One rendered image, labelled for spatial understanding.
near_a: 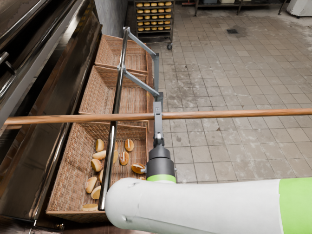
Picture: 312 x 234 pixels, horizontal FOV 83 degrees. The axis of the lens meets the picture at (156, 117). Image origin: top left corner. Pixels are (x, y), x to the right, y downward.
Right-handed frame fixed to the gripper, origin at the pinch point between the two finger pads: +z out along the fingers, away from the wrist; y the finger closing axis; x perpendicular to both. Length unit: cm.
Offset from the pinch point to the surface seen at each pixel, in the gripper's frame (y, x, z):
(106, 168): 2.3, -18.1, -20.6
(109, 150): 2.2, -17.9, -13.6
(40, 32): -21, -48, 30
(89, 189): 55, -41, -10
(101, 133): 51, -39, 28
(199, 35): 119, 104, 320
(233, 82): 119, 126, 164
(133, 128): 47, -16, 28
